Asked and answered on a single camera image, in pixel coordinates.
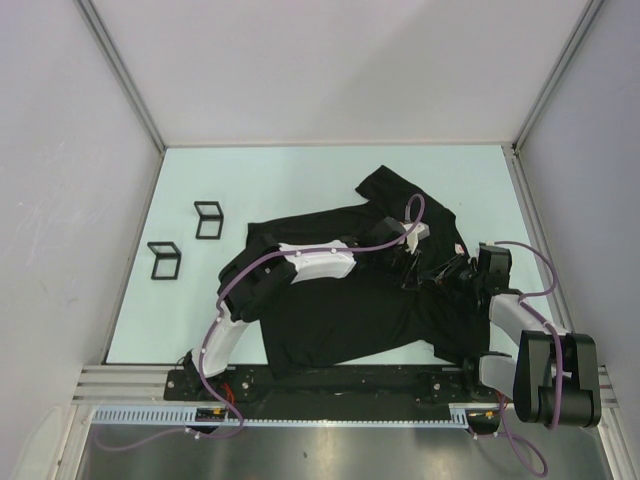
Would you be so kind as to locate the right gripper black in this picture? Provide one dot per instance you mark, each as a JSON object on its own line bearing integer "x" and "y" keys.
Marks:
{"x": 448, "y": 272}

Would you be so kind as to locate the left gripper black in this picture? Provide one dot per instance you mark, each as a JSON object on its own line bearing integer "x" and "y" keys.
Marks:
{"x": 410, "y": 263}

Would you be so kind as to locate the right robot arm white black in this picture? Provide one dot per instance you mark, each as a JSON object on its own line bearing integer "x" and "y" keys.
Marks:
{"x": 554, "y": 377}

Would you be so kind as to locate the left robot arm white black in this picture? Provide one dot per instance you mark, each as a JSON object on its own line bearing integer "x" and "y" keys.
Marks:
{"x": 264, "y": 270}

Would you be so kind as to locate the black t-shirt garment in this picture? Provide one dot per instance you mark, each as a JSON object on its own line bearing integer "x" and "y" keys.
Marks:
{"x": 324, "y": 322}

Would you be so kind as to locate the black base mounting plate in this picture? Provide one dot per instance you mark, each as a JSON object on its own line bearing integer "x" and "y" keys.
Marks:
{"x": 250, "y": 382}

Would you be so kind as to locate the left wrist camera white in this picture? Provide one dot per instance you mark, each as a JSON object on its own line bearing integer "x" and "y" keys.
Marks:
{"x": 416, "y": 233}

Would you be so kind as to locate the white slotted cable duct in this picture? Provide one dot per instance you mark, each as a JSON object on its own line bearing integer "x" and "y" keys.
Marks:
{"x": 209, "y": 416}

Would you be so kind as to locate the black frame box far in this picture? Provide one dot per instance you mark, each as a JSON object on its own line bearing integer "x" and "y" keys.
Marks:
{"x": 210, "y": 220}

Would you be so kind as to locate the black frame box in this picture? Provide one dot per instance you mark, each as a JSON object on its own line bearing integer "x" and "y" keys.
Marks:
{"x": 167, "y": 260}
{"x": 210, "y": 220}

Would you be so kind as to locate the black frame box near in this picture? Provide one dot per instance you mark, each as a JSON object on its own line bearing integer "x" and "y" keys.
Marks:
{"x": 167, "y": 260}

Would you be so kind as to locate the aluminium post right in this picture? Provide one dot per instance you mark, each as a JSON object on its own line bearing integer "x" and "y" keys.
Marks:
{"x": 570, "y": 49}

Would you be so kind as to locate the aluminium post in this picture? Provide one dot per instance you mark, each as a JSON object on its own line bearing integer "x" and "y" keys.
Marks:
{"x": 570, "y": 49}
{"x": 108, "y": 48}

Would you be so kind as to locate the aluminium frame rail front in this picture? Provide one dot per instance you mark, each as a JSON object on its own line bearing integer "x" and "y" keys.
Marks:
{"x": 121, "y": 384}

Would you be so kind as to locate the aluminium post left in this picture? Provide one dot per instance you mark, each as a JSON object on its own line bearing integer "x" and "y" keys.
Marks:
{"x": 108, "y": 48}

